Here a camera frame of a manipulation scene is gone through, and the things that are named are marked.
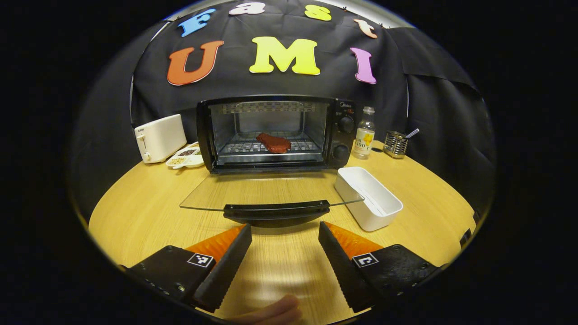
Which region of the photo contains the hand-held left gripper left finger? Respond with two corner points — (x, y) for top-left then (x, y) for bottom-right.
(127, 223), (252, 313)

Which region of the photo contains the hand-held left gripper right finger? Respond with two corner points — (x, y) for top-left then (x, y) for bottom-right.
(318, 221), (441, 313)

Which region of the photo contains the black electric oven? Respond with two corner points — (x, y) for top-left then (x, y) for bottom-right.
(180, 94), (364, 228)

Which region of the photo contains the red meat steak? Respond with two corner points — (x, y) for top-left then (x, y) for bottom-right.
(256, 132), (292, 154)

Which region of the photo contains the white rectangular container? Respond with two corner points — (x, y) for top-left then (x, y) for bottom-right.
(335, 167), (403, 232)

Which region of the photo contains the white divided snack dish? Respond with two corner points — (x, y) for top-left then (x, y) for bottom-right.
(166, 142), (205, 170)

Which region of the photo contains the clear bottle with yellow label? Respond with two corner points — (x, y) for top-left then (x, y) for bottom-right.
(352, 107), (376, 159)

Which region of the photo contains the white toaster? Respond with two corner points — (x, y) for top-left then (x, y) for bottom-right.
(134, 114), (187, 164)

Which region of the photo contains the black backdrop cloth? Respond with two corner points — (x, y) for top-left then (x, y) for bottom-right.
(72, 0), (497, 213)

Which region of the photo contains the wire mesh utensil holder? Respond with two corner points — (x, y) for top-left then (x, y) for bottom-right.
(383, 131), (409, 158)

